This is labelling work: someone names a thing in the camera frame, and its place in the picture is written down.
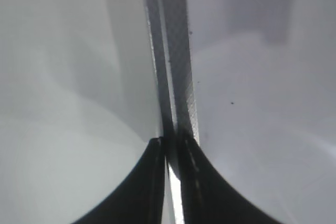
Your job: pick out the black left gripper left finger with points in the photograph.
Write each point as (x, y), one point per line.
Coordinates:
(140, 197)

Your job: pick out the white board with grey frame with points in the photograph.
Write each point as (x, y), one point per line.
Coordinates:
(253, 82)

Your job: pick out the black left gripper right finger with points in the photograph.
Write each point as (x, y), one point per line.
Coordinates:
(206, 196)

